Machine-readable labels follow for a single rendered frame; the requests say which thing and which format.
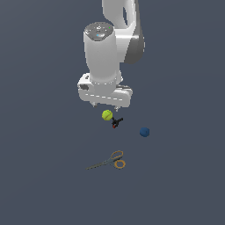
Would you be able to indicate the yellow-green tennis ball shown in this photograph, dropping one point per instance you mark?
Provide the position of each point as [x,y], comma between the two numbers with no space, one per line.
[107,115]

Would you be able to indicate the dark blue ball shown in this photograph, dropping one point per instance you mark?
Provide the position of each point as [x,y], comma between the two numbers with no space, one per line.
[144,132]

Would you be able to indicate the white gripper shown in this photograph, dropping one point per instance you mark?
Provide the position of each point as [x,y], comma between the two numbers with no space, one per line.
[102,94]

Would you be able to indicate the small black clamp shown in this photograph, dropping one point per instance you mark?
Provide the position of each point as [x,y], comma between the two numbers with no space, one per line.
[116,121]

